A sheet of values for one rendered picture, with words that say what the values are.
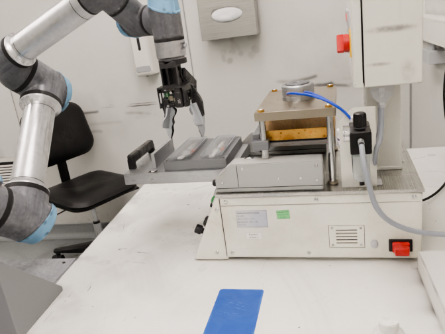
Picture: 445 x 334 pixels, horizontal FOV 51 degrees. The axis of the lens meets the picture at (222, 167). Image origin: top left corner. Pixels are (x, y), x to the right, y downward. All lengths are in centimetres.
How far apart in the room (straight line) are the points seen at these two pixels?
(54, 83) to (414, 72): 96
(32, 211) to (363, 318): 79
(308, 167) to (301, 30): 168
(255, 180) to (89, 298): 47
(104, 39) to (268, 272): 208
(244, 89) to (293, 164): 170
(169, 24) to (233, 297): 65
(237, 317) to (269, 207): 26
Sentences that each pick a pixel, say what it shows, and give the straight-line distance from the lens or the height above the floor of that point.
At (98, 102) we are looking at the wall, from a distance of 298.
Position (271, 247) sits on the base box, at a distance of 113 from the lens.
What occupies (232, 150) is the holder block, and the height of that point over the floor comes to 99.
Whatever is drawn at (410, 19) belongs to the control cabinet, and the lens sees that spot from 99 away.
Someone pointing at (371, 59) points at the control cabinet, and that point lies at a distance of 99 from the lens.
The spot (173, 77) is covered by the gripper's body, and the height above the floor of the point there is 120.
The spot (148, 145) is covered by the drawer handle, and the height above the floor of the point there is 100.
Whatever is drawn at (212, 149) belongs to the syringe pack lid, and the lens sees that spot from 119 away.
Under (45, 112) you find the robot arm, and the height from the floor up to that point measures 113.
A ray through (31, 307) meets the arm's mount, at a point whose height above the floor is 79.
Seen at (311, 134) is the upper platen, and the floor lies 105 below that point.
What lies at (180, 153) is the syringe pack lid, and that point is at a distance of 120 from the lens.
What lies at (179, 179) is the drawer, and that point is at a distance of 118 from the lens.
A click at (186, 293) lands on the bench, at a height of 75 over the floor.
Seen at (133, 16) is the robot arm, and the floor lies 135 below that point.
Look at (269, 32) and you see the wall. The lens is 266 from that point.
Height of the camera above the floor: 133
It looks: 18 degrees down
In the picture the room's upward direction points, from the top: 8 degrees counter-clockwise
